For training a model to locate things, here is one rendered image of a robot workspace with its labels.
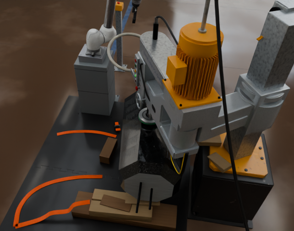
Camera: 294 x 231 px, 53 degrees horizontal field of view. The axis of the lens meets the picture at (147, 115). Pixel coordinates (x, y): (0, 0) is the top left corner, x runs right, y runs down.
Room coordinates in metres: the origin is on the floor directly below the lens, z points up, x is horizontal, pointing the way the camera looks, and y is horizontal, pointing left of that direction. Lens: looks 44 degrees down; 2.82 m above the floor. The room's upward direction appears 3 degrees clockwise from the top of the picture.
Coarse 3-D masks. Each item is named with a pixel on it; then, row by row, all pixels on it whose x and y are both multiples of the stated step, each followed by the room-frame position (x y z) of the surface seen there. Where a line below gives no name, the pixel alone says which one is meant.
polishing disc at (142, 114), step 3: (144, 108) 2.12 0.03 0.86; (141, 111) 2.07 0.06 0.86; (144, 111) 2.07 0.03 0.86; (141, 114) 2.03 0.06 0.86; (144, 114) 2.04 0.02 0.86; (141, 117) 1.99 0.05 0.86; (144, 117) 1.99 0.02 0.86; (147, 117) 1.99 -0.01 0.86; (141, 120) 1.96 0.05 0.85; (144, 120) 1.95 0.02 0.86; (147, 120) 1.96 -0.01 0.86; (150, 120) 1.96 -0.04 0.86; (153, 120) 1.96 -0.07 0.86; (150, 123) 1.93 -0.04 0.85
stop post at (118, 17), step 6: (120, 6) 3.93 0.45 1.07; (120, 12) 3.95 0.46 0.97; (120, 18) 3.95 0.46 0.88; (120, 24) 3.95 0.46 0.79; (120, 30) 3.95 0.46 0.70; (120, 42) 3.95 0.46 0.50; (120, 48) 3.95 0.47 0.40; (120, 54) 3.95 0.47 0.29; (120, 60) 3.95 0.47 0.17; (114, 66) 4.01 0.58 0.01; (126, 66) 4.03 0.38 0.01
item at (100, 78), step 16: (80, 64) 2.89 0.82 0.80; (96, 64) 2.91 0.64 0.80; (112, 64) 3.14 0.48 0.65; (80, 80) 2.87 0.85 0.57; (96, 80) 2.86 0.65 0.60; (112, 80) 3.10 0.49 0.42; (80, 96) 2.88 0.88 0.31; (96, 96) 2.86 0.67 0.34; (112, 96) 3.06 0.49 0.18; (96, 112) 2.86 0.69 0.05
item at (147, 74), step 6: (138, 54) 2.05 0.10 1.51; (144, 60) 1.95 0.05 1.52; (144, 66) 1.91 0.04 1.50; (144, 72) 1.91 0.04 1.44; (150, 72) 1.92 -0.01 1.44; (144, 78) 1.90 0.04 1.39; (150, 78) 1.92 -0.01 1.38; (138, 90) 2.03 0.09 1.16; (144, 90) 1.90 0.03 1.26; (144, 96) 1.90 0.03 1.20; (144, 102) 1.90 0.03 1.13
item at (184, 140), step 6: (174, 132) 1.35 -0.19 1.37; (180, 132) 1.33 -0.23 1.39; (186, 132) 1.32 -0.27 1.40; (192, 132) 1.33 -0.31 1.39; (174, 138) 1.34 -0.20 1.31; (180, 138) 1.32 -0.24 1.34; (186, 138) 1.32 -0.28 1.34; (192, 138) 1.34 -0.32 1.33; (174, 144) 1.34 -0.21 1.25; (180, 144) 1.32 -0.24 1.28; (186, 144) 1.32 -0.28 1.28; (192, 144) 1.35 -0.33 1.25
